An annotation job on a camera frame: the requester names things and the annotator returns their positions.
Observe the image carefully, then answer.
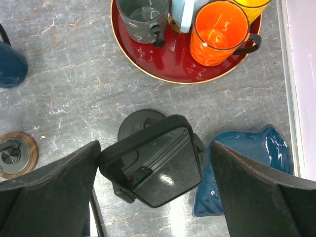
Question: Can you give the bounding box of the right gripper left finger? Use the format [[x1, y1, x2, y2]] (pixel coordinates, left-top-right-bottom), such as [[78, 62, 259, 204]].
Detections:
[[0, 141, 101, 237]]

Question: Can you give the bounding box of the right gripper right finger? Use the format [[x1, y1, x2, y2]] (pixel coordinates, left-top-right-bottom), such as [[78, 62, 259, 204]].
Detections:
[[210, 141, 316, 237]]

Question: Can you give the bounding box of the black round base stand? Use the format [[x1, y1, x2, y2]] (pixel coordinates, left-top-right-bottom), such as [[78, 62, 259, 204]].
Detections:
[[118, 109, 166, 141]]

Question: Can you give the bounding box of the round wooden base stand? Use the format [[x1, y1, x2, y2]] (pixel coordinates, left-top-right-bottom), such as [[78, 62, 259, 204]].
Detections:
[[0, 132, 39, 179]]

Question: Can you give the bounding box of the blue leaf-shaped dish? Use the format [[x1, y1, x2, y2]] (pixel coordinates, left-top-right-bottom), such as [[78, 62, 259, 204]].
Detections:
[[193, 124, 294, 217]]

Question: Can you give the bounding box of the dark blue mug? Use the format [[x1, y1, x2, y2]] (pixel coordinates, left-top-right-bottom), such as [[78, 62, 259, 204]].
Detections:
[[0, 25, 29, 89]]

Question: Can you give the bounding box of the red round tray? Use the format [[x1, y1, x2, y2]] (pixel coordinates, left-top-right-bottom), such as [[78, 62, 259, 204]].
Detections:
[[111, 1, 262, 84]]

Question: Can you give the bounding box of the orange mug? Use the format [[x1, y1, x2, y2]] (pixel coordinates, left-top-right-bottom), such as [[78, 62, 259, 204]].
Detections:
[[189, 0, 262, 67]]

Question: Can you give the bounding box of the yellow mug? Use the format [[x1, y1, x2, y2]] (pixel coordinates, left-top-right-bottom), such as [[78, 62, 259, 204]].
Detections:
[[232, 0, 271, 25]]

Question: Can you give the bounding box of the grey mug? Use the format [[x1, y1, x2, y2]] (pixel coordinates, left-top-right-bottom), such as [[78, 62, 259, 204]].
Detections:
[[116, 0, 170, 48]]

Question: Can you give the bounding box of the light blue mug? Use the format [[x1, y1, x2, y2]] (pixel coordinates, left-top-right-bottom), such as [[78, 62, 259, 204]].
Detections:
[[169, 0, 210, 33]]

